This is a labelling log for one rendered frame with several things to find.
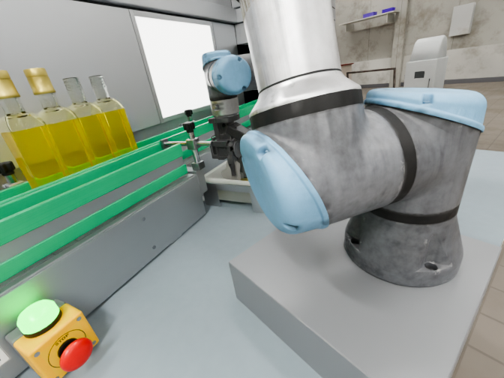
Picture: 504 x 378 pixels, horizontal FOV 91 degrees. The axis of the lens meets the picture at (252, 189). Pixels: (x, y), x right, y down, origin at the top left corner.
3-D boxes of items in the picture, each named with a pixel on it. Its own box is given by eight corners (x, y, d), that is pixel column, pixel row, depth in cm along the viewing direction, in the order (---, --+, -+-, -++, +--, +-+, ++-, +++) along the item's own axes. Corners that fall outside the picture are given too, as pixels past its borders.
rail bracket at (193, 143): (173, 165, 74) (161, 122, 69) (220, 167, 66) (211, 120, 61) (166, 169, 72) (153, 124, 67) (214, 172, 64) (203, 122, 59)
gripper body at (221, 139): (226, 152, 79) (218, 113, 73) (250, 153, 75) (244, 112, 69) (212, 161, 73) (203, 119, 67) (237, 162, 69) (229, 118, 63)
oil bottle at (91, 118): (118, 184, 66) (85, 100, 57) (132, 186, 64) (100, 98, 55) (98, 194, 62) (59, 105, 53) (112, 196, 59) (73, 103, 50)
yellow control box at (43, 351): (76, 327, 43) (57, 296, 39) (103, 343, 39) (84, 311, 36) (30, 368, 37) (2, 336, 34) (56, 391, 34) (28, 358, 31)
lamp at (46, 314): (52, 305, 38) (43, 291, 37) (68, 314, 36) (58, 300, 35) (17, 331, 34) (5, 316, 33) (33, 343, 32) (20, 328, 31)
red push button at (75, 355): (74, 325, 36) (88, 333, 34) (85, 343, 38) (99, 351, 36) (43, 351, 33) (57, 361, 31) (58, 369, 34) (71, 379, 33)
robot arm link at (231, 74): (265, 48, 50) (250, 53, 60) (211, 55, 48) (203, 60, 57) (270, 89, 54) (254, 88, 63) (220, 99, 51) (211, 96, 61)
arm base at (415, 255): (465, 236, 38) (484, 178, 34) (452, 308, 29) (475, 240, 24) (363, 210, 48) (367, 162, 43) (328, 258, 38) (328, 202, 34)
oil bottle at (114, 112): (135, 175, 71) (106, 97, 62) (148, 177, 68) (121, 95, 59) (118, 184, 67) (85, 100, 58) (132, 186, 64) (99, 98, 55)
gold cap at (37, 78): (50, 93, 51) (40, 69, 49) (59, 91, 49) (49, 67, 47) (30, 95, 48) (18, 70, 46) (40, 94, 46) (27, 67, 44)
